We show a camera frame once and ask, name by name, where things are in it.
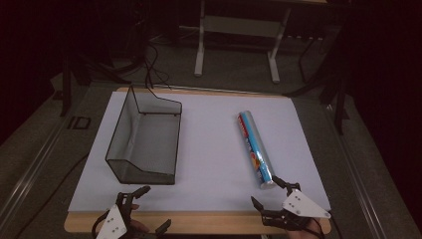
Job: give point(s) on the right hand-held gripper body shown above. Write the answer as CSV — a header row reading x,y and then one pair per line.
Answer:
x,y
302,205

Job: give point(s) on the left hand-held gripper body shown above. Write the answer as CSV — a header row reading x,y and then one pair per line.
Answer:
x,y
112,222

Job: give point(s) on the blue and silver foil roll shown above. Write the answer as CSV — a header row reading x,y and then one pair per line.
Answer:
x,y
255,149

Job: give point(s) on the person's left hand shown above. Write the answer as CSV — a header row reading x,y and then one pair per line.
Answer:
x,y
137,225

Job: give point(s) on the person's right hand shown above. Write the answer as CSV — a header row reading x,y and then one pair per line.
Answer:
x,y
303,234

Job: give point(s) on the white paper sheet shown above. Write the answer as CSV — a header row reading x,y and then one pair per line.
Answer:
x,y
212,149

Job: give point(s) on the black metal stand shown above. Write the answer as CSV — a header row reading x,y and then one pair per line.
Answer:
x,y
340,83

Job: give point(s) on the metal floor rail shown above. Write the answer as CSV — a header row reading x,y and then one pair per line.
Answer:
x,y
30,172
358,172

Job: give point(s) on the black floor bracket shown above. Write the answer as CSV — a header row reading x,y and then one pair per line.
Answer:
x,y
79,122

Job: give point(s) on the white table frame legs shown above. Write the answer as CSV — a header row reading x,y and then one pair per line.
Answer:
x,y
199,49

